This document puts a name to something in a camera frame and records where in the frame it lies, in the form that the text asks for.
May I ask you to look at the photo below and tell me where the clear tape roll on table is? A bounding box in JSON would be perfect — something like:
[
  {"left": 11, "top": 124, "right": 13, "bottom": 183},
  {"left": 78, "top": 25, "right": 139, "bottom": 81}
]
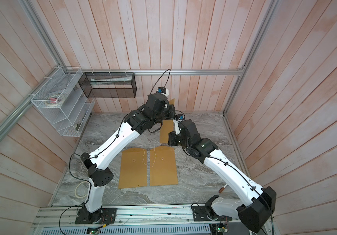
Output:
[{"left": 74, "top": 181, "right": 89, "bottom": 199}]

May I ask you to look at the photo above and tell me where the brown kraft file bag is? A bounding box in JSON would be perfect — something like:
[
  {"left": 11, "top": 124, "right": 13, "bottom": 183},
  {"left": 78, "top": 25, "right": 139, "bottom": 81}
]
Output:
[
  {"left": 149, "top": 146, "right": 178, "bottom": 186},
  {"left": 118, "top": 147, "right": 147, "bottom": 189},
  {"left": 160, "top": 115, "right": 174, "bottom": 144}
]

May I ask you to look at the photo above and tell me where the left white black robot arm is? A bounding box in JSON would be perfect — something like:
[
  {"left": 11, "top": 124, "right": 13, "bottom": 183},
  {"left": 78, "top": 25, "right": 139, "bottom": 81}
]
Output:
[{"left": 81, "top": 93, "right": 175, "bottom": 213}]

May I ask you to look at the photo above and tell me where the black mesh wall basket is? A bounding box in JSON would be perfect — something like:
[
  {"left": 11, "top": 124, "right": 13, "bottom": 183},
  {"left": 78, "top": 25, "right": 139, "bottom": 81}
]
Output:
[{"left": 78, "top": 72, "right": 137, "bottom": 99}]

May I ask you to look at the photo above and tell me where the white wire mesh shelf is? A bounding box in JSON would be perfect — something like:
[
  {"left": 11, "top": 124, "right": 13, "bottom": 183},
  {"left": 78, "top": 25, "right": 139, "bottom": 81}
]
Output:
[{"left": 31, "top": 67, "right": 95, "bottom": 137}]

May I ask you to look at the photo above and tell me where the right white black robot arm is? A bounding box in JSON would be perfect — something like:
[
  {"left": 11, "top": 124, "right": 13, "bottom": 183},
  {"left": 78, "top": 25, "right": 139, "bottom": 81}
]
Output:
[{"left": 168, "top": 119, "right": 277, "bottom": 233}]

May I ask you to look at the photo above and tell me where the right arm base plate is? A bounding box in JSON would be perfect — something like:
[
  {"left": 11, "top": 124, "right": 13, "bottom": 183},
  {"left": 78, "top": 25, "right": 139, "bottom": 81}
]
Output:
[{"left": 191, "top": 203, "right": 233, "bottom": 222}]

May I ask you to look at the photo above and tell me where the tape roll on shelf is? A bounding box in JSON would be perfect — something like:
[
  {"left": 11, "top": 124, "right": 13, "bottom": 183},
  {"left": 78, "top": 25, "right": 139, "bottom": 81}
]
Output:
[{"left": 44, "top": 94, "right": 65, "bottom": 107}]

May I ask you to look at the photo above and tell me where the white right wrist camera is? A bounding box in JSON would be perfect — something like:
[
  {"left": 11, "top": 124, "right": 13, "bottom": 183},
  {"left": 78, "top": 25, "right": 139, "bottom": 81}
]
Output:
[{"left": 173, "top": 114, "right": 185, "bottom": 135}]

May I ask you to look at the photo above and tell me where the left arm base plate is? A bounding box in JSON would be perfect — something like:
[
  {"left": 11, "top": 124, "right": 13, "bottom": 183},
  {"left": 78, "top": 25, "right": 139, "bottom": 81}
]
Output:
[{"left": 75, "top": 206, "right": 117, "bottom": 225}]

